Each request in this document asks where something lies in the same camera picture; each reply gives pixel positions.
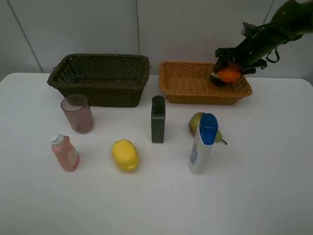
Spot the white bottle blue cap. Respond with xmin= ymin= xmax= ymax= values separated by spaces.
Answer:
xmin=188 ymin=113 xmax=218 ymax=174

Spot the orange wicker basket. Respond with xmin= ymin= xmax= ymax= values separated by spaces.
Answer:
xmin=159 ymin=61 xmax=252 ymax=105

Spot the dark brown wicker basket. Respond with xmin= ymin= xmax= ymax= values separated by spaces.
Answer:
xmin=47 ymin=53 xmax=150 ymax=108

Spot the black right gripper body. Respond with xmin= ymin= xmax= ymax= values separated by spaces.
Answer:
xmin=233 ymin=22 xmax=286 ymax=66

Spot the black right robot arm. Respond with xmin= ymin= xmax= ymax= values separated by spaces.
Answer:
xmin=214 ymin=0 xmax=313 ymax=75

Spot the pink bottle white cap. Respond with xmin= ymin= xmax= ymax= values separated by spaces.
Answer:
xmin=50 ymin=134 xmax=80 ymax=172

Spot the yellow lemon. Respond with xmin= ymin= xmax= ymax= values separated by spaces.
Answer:
xmin=112 ymin=139 xmax=140 ymax=172

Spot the green red pear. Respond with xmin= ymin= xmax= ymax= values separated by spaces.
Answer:
xmin=188 ymin=112 xmax=228 ymax=145

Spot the black square pump bottle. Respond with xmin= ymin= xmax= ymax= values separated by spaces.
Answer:
xmin=151 ymin=95 xmax=166 ymax=143

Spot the black cable loop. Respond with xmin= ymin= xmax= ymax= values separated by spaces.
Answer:
xmin=266 ymin=46 xmax=281 ymax=64

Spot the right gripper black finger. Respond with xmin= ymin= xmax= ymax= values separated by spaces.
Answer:
xmin=214 ymin=47 xmax=236 ymax=73
xmin=241 ymin=57 xmax=267 ymax=75

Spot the orange tangerine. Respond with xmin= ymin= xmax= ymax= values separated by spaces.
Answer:
xmin=218 ymin=61 xmax=242 ymax=83

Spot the avocado half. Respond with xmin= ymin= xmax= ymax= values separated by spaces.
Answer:
xmin=210 ymin=72 xmax=226 ymax=87

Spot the translucent brown plastic cup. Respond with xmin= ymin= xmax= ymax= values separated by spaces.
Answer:
xmin=61 ymin=94 xmax=94 ymax=134

